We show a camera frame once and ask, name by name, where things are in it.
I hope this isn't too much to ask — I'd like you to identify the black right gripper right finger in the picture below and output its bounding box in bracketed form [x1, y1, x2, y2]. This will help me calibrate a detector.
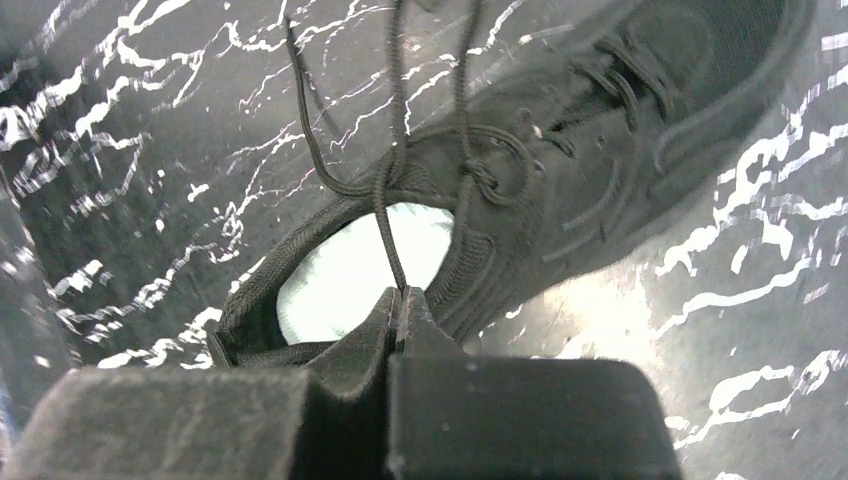
[386, 288, 683, 479]

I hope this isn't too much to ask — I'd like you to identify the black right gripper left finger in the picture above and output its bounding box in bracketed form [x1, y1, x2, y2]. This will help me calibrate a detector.
[3, 289, 402, 479]

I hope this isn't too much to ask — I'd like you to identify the black mesh shoe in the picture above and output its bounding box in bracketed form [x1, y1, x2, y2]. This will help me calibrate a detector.
[209, 1, 816, 366]

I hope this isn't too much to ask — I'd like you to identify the black shoelace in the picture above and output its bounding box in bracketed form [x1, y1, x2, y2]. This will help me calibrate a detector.
[283, 1, 534, 290]

